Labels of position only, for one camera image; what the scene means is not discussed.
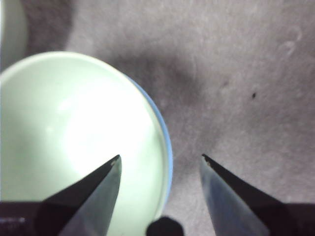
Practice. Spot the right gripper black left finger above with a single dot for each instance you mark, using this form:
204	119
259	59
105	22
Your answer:
81	204

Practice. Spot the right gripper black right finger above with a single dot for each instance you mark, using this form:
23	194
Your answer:
236	206

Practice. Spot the blue ribbed bowl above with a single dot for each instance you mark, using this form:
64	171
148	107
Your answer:
168	147

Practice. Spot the pale green bowl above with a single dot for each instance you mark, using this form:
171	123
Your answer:
12	32
61	110

